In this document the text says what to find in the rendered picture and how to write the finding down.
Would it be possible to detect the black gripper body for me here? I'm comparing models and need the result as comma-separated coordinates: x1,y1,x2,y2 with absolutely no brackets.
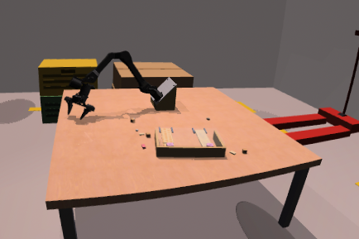
64,91,95,111

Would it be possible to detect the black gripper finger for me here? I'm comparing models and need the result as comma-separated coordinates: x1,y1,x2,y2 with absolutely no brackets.
67,103,73,116
80,108,91,120

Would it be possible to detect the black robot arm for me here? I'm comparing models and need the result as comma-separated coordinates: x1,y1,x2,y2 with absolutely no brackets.
69,50,163,103

